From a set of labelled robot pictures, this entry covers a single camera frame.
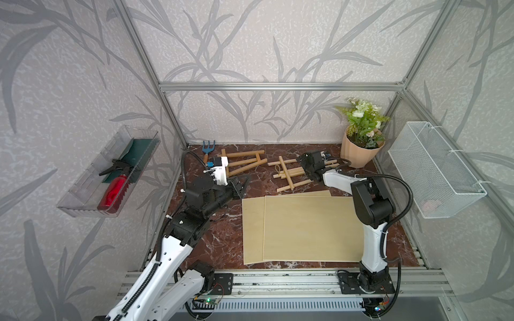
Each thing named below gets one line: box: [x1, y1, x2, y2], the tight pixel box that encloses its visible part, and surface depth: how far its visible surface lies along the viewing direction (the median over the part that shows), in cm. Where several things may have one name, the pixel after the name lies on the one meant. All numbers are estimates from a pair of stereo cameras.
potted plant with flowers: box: [336, 96, 391, 169], surface depth 100 cm
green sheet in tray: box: [101, 137, 160, 184], surface depth 68 cm
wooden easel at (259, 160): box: [218, 148, 268, 177], surface depth 114 cm
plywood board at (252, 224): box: [241, 189, 332, 265], surface depth 90 cm
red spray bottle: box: [97, 159, 134, 214], surface depth 60 cm
